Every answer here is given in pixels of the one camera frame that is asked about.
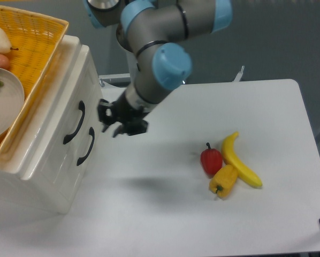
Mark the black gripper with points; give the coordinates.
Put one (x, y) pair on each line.
(131, 120)

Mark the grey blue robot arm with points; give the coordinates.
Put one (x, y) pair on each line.
(153, 35)

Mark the white drawer cabinet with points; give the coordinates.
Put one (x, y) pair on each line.
(15, 161)

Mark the red bell pepper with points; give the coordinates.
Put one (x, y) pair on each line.
(211, 160)

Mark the grey plate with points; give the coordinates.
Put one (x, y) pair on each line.
(12, 99)

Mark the yellow woven basket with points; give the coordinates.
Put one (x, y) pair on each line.
(35, 38)

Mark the yellow bell pepper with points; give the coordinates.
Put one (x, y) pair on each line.
(223, 181)

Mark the yellow banana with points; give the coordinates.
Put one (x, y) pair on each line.
(231, 158)

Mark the black lower drawer handle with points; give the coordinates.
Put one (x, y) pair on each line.
(89, 143)

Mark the white metal bracket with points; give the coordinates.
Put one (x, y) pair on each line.
(239, 75)

